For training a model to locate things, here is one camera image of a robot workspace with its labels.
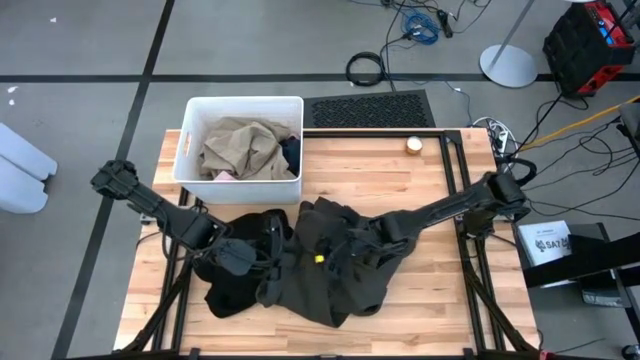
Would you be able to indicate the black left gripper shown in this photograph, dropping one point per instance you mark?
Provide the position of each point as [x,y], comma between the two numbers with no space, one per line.
[237,257]

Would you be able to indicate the white printed cardboard box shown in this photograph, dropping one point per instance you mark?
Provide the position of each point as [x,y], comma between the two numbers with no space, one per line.
[545,242]

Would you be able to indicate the white plastic laundry basket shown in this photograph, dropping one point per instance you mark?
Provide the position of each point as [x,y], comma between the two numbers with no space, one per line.
[240,192]

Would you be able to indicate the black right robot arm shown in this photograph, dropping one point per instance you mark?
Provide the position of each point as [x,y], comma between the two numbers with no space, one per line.
[450,205]

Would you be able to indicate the white power strip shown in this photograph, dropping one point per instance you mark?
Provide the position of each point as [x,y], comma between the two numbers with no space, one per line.
[502,142]

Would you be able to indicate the grey round-base lamp stand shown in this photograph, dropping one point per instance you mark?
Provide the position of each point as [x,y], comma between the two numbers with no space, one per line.
[507,67]

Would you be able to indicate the beige hooded garment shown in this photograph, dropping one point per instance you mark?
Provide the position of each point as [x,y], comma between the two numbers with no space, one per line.
[245,150]

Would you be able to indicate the dark olive garment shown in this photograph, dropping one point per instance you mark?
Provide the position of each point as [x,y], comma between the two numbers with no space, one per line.
[320,295]

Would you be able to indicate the black side cart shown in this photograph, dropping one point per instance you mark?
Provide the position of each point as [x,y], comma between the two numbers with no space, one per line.
[590,260]

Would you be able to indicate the black garment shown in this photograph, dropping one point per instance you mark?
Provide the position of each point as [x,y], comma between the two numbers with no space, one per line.
[230,300]

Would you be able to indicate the black power strip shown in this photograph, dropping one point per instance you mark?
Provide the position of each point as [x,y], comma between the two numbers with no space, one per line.
[445,24]

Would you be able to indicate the pink shirt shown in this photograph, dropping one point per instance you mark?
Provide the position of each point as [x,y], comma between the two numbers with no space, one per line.
[226,176]

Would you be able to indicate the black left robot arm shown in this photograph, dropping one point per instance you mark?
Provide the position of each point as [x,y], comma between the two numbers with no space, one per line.
[150,205]

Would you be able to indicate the black perforated floor mat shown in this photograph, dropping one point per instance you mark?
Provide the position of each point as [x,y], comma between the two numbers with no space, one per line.
[370,107]

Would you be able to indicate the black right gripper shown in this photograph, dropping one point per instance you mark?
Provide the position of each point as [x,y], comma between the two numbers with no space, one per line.
[355,242]

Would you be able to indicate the pale blue plastic object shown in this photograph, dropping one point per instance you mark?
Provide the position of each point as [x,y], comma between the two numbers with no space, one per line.
[25,175]

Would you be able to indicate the dark navy garment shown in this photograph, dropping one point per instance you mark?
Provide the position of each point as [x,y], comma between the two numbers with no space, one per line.
[291,155]

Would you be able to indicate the black and red case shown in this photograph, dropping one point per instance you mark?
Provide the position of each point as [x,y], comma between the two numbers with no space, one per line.
[575,50]

